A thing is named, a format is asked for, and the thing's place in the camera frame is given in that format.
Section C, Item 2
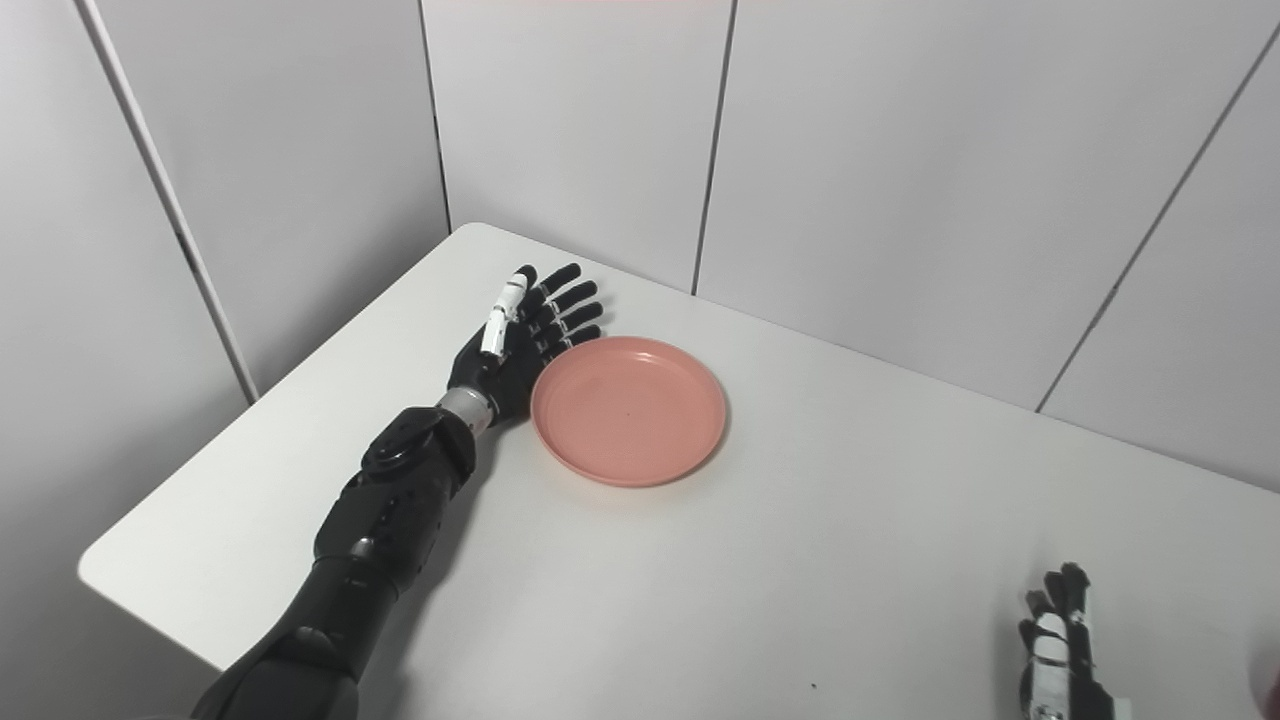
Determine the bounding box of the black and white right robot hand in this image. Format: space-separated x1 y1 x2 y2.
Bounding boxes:
1018 563 1131 720

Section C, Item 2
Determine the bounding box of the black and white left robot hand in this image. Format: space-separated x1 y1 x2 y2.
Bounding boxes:
446 263 605 426

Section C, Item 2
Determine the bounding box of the pink round plate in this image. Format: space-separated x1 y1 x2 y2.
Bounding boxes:
530 336 728 489

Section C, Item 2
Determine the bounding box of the red apple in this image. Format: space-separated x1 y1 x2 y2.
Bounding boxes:
1252 650 1280 720

